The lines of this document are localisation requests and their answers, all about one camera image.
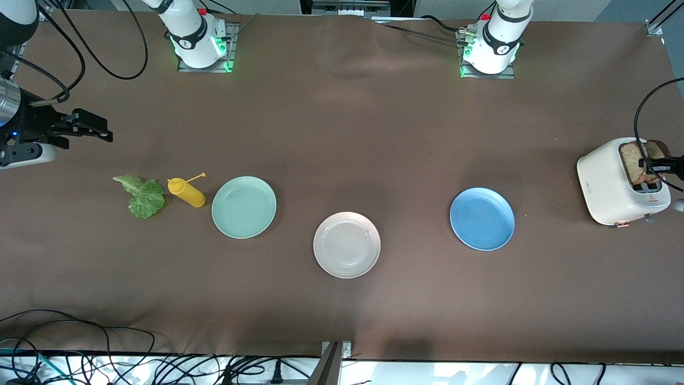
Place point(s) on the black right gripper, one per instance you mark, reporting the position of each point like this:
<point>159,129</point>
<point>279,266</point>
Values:
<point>36,122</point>

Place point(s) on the brown bread slice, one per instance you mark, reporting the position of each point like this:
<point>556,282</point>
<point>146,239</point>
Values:
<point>658,148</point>
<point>633,160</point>

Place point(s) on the green lettuce leaf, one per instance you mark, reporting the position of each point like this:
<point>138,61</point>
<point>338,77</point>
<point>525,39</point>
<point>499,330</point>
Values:
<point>144,203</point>

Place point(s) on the yellow mustard squeeze bottle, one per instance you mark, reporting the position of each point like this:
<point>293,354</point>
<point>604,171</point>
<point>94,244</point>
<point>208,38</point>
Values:
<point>189,195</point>

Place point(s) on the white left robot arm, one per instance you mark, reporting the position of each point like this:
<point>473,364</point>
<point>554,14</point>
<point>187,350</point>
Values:
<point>499,43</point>

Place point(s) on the green plate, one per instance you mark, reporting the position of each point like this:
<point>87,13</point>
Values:
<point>244,207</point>

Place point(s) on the blue plate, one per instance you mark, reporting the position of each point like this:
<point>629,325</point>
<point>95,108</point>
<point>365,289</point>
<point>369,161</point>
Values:
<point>482,218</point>

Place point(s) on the beige plate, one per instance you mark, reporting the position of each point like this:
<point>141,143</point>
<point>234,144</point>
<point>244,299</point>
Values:
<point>347,245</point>

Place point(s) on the cream white toaster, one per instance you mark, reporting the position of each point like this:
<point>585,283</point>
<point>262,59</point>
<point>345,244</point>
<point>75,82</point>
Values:
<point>604,187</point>

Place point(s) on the brown tablecloth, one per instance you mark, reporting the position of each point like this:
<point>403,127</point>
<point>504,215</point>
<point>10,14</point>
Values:
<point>342,133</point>

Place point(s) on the black equipment box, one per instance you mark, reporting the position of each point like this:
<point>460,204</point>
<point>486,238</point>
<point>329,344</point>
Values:
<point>320,6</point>

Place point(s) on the black power plug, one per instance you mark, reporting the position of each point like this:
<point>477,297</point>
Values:
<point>276,373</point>

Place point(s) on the aluminium frame profile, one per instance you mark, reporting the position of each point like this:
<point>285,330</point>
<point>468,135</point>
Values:
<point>16,59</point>
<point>653,27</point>

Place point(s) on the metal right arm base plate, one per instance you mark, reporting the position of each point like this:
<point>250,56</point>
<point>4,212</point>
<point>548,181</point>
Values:
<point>206,70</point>

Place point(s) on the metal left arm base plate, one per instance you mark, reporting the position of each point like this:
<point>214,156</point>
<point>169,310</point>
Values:
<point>489,76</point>

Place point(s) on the grey metal bracket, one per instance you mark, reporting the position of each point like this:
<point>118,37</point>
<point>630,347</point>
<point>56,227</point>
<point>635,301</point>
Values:
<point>328,369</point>

